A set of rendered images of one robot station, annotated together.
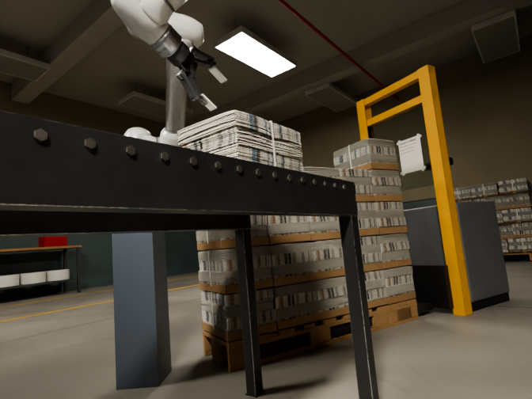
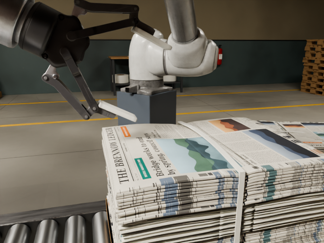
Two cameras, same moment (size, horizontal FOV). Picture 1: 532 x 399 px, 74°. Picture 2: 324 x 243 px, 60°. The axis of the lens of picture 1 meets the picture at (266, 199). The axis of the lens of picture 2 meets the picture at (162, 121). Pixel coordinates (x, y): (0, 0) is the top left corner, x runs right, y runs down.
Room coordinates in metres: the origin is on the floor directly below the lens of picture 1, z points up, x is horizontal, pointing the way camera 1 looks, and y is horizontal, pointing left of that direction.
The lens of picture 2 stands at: (0.80, -0.18, 1.21)
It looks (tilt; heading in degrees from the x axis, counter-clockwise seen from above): 16 degrees down; 37
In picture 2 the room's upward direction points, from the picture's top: straight up
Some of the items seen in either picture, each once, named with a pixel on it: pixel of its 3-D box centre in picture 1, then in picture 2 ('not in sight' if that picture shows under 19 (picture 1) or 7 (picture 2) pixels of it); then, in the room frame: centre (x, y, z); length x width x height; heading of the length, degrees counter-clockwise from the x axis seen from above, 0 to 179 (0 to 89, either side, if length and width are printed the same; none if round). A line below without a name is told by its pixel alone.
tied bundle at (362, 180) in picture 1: (338, 190); not in sight; (2.48, -0.52, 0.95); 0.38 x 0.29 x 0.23; 30
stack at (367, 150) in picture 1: (373, 229); not in sight; (2.63, -0.78, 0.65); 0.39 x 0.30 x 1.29; 31
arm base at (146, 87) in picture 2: not in sight; (143, 85); (1.79, 0.66, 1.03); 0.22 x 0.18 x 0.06; 179
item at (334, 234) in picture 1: (297, 275); not in sight; (2.26, -0.15, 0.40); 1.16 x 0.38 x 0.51; 121
